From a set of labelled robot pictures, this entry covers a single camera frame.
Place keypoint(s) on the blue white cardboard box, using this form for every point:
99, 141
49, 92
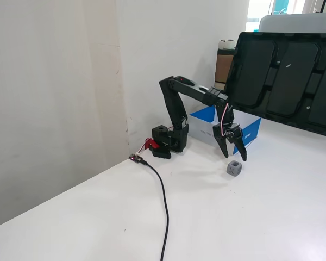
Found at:
254, 127

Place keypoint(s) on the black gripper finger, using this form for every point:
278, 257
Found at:
221, 141
239, 148

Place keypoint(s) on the red black table clamp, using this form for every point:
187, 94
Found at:
152, 143

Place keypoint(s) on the gray cube block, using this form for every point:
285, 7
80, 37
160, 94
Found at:
234, 169

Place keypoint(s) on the white translucent storage container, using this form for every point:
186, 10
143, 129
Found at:
296, 23

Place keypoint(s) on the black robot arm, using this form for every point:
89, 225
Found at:
174, 103

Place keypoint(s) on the white paper roll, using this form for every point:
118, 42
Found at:
230, 44
222, 44

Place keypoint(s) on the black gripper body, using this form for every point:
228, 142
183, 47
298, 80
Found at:
225, 131

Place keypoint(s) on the black plastic moulded tray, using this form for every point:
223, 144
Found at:
290, 79

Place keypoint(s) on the small controller circuit board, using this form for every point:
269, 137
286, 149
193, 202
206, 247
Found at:
135, 158

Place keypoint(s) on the brown cardboard box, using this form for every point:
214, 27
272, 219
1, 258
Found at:
222, 68

